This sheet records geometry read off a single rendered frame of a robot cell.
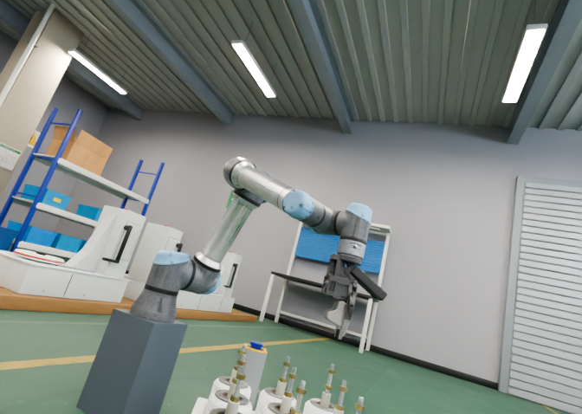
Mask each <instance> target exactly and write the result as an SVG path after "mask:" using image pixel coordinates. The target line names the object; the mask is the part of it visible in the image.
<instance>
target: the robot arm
mask: <svg viewBox="0 0 582 414"><path fill-rule="evenodd" d="M223 177H224V179H225V181H226V182H227V183H228V184H229V185H230V186H231V187H233V188H234V191H233V195H234V199H233V200H232V202H231V204H230V206H229V208H228V209H227V210H226V212H225V213H224V215H223V217H222V219H221V220H220V222H219V224H218V225H217V227H216V228H215V230H214V232H213V233H212V235H211V237H210V239H209V241H208V242H207V243H206V244H205V246H204V248H203V250H202V251H201V252H197V253H196V254H195V255H194V257H193V258H192V259H191V256H190V255H188V254H185V253H179V252H174V251H169V250H160V251H159V252H158V253H157V254H156V256H155V259H154V260H153V264H152V267H151V270H150V273H149V275H148V277H147V280H146V283H145V286H144V289H143V291H142V292H141V294H140V295H139V297H138V298H137V300H136V301H135V302H134V304H132V306H131V309H130V313H131V314H134V315H136V316H138V317H141V318H145V319H148V320H155V321H160V322H167V323H172V322H174V320H175V318H176V305H177V297H178V292H179V290H183V291H187V292H192V293H195V294H211V293H212V292H214V291H215V290H216V289H217V288H218V286H219V285H220V283H221V280H222V279H221V277H222V271H221V269H222V268H223V267H222V263H221V262H222V260H223V258H224V257H225V255H226V254H227V252H228V250H229V249H230V246H231V245H232V243H233V242H234V241H235V239H236V237H237V235H238V234H239V232H240V230H241V229H242V227H243V225H244V224H245V222H246V221H247V219H248V217H249V215H250V213H251V212H252V210H253V209H257V208H259V207H260V205H261V204H265V203H267V202H269V203H270V204H272V205H273V206H275V207H277V208H279V209H280V210H283V211H284V212H286V213H287V214H289V215H290V216H291V217H292V218H294V219H297V220H299V221H301V222H303V223H305V224H306V225H307V227H308V228H309V230H310V231H312V232H313V233H317V234H320V235H324V234H325V235H333V236H340V239H339V246H338V250H337V253H338V254H337V255H336V254H332V255H330V260H329V263H328V267H327V274H326V275H325V277H324V281H323V284H322V289H321V292H320V293H321V294H323V295H326V296H327V297H331V298H334V299H340V301H335V302H334V304H333V307H332V308H331V309H328V310H325V311H324V312H323V317H324V318H325V319H326V320H329V321H330V322H332V323H333V324H334V325H336V327H335V335H334V337H338V336H339V340H341V339H342V337H343V336H344V335H345V334H346V330H347V328H348V326H349V323H350V320H351V318H352V312H353V309H354V305H355V299H356V296H357V291H358V285H357V284H359V285H360V286H361V287H362V288H363V289H364V290H365V291H366V292H368V293H369V294H370V295H371V297H372V298H373V299H375V300H377V301H383V300H384V298H385V297H386V296H387V293H386V292H385V291H384V290H383V289H382V288H381V287H380V286H379V285H377V284H376V283H375V282H374V281H373V280H372V279H371V278H370V277H369V276H368V275H366V274H365V273H364V272H363V271H362V270H361V269H360V268H359V267H358V266H361V264H362V260H363V259H364V254H365V246H366V242H367V237H368V233H369V229H370V225H371V219H372V209H371V208H369V207H368V206H366V205H364V204H357V203H352V204H348V205H347V208H346V210H330V209H329V208H327V207H326V206H325V205H324V204H321V203H320V202H318V201H317V200H315V199H314V198H312V197H311V196H310V195H309V194H307V193H306V192H305V191H300V190H296V189H295V188H293V187H291V186H289V185H287V184H284V183H283V182H281V181H279V180H277V179H275V178H273V177H272V176H271V175H270V174H269V173H268V172H267V171H264V170H263V169H262V168H260V167H258V166H257V165H255V164H253V163H252V162H250V161H249V160H247V159H245V158H232V159H230V160H229V161H228V162H227V163H226V164H225V166H224V168H223ZM345 264H346V266H345ZM353 265H358V266H353Z"/></svg>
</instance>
